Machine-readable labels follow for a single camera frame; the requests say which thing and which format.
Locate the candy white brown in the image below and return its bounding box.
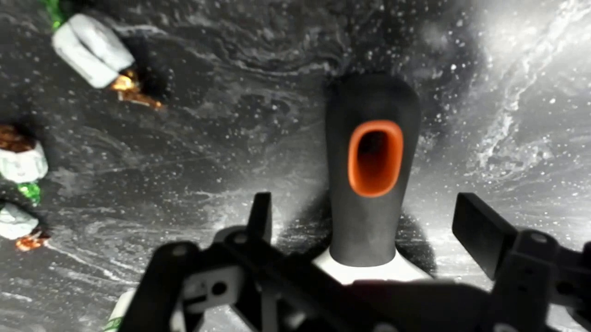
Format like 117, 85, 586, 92
0, 123, 48, 204

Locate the candy white green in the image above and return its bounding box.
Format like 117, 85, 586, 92
43, 0, 163, 110

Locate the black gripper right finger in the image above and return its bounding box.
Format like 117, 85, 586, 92
453, 192, 591, 332

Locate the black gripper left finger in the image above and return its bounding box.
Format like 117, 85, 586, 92
117, 192, 346, 332

